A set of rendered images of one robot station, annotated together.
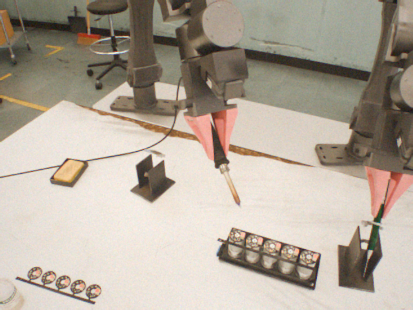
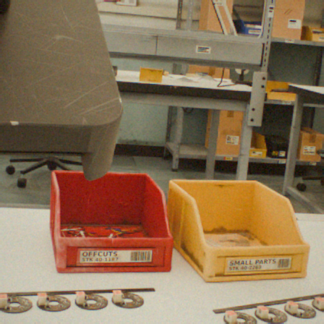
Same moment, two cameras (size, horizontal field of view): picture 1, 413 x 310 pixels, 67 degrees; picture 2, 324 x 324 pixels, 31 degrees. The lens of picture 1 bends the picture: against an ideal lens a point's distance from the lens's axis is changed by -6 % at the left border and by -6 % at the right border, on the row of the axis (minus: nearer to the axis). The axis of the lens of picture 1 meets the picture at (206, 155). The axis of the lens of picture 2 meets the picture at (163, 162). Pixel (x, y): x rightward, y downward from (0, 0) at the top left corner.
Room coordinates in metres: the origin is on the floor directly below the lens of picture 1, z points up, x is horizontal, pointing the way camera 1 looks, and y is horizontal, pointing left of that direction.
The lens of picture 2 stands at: (0.48, -0.27, 0.95)
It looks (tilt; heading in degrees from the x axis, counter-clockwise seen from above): 12 degrees down; 146
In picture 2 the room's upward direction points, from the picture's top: 5 degrees clockwise
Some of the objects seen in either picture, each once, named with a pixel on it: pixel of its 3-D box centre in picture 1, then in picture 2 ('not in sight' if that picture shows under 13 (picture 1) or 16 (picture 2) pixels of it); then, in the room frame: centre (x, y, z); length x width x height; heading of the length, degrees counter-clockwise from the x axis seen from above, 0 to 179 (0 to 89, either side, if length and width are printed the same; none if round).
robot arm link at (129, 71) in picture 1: (144, 73); not in sight; (0.81, 0.17, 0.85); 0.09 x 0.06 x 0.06; 115
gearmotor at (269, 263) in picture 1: (270, 255); not in sight; (0.30, -0.10, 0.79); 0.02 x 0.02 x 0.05
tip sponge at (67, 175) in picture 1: (69, 172); not in sight; (0.53, 0.30, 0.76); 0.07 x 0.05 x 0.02; 168
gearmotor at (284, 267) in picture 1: (287, 261); not in sight; (0.29, -0.13, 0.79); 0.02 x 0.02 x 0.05
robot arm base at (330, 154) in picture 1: (362, 143); not in sight; (0.59, -0.36, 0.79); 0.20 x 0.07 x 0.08; 89
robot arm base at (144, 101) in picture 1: (144, 94); not in sight; (0.82, 0.17, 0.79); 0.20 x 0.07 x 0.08; 79
